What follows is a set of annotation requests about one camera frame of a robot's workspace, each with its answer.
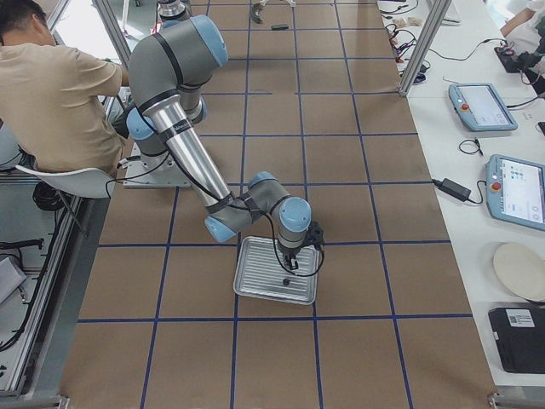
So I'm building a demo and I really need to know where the cream round plate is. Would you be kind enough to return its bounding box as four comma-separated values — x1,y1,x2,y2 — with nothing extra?
493,243,544,303

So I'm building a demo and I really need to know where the white plastic chair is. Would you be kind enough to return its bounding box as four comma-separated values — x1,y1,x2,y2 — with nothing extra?
14,164,117,239

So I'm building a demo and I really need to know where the blue teach pendant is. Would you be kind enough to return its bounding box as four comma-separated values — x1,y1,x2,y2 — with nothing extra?
448,83,518,132
485,154,544,231

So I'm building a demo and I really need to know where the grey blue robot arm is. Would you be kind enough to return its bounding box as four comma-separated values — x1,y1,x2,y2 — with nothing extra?
128,14,312,274

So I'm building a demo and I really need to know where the lower blue teach pendant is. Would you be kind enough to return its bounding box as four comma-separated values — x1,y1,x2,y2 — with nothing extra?
485,154,544,231

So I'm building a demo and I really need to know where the black tablet device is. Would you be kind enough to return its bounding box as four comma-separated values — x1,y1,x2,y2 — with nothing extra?
488,308,544,374

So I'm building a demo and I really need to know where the person in beige shirt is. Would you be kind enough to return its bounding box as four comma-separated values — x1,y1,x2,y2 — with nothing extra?
1,1,129,176

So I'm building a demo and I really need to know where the silver ribbed metal tray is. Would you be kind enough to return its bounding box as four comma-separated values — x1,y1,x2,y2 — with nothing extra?
233,236,320,305

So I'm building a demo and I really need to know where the aluminium frame post right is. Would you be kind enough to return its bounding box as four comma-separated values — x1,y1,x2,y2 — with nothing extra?
399,0,451,96

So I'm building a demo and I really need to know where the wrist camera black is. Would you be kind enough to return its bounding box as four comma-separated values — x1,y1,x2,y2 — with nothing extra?
306,221,324,251

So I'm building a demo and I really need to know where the black power adapter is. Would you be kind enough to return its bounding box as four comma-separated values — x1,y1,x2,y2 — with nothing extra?
432,178,471,202

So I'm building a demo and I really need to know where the upper blue teach pendant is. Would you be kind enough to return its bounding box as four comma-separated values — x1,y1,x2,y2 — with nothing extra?
448,83,518,132

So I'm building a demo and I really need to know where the aluminium frame post left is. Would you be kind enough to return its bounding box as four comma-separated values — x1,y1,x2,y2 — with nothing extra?
92,0,131,68

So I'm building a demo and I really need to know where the aluminium frame post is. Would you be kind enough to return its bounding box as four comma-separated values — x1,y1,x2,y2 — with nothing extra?
92,0,131,68
399,0,451,96

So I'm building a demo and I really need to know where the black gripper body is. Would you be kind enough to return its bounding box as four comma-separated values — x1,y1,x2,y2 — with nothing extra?
278,242,301,261

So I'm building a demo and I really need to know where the curved metal brake shoe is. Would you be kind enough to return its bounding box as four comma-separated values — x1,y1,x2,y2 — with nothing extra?
250,3,264,24

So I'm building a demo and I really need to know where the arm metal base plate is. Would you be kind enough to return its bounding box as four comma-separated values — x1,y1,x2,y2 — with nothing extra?
119,142,191,189

